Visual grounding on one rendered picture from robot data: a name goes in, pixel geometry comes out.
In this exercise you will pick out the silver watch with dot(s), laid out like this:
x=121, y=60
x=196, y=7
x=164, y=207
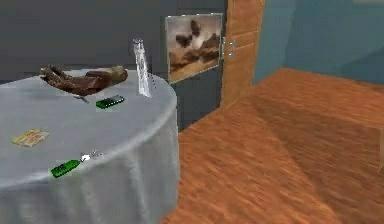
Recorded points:
x=90, y=155

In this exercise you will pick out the brown reclining statue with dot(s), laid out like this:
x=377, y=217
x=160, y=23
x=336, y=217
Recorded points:
x=80, y=81

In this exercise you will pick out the clear glass vase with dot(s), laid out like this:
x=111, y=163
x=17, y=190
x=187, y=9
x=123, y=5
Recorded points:
x=142, y=70

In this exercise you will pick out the framed brown landscape picture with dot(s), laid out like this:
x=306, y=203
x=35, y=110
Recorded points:
x=193, y=46

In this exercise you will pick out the wooden room door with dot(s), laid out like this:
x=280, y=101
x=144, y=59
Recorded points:
x=240, y=50

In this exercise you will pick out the round table with grey cloth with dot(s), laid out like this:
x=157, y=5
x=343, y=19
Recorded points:
x=100, y=140

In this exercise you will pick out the yellow flat card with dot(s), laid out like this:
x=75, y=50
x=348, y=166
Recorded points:
x=30, y=137

